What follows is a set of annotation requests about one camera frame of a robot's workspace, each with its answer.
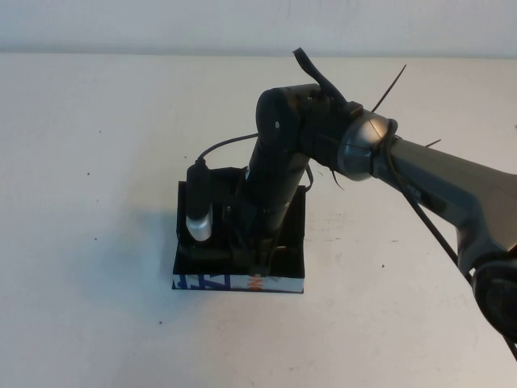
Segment black right camera mount bracket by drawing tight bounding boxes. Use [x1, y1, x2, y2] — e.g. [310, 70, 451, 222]
[186, 160, 252, 216]

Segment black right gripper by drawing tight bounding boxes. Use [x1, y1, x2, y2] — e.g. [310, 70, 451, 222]
[225, 200, 292, 280]

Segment thick black cable bundle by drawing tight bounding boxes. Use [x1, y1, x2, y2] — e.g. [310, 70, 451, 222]
[292, 47, 363, 115]

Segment long black cable tie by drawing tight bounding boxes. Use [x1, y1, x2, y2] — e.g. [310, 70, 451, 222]
[372, 63, 409, 112]

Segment thin black right camera cable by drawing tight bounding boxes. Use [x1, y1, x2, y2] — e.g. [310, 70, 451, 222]
[199, 132, 260, 164]

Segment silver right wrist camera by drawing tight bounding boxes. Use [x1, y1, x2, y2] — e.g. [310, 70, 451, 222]
[184, 212, 214, 244]

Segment long black arm cable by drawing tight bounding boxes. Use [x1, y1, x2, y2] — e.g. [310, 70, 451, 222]
[382, 120, 476, 285]

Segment black glasses case printed front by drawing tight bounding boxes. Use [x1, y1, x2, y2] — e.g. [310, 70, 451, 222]
[169, 180, 307, 294]

